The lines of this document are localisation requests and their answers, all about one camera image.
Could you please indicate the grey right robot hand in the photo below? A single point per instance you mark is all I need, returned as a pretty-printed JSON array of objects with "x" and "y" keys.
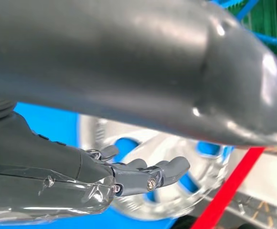
[{"x": 129, "y": 57}]

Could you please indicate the blue metal shelf rack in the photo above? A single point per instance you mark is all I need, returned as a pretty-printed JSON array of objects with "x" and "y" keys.
[
  {"x": 271, "y": 40},
  {"x": 52, "y": 126}
]

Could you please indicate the green plastic crate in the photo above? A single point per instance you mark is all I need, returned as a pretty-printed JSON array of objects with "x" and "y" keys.
[{"x": 260, "y": 19}]

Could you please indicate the red barrier belt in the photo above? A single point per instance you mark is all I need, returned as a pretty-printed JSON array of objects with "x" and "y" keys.
[{"x": 224, "y": 192}]

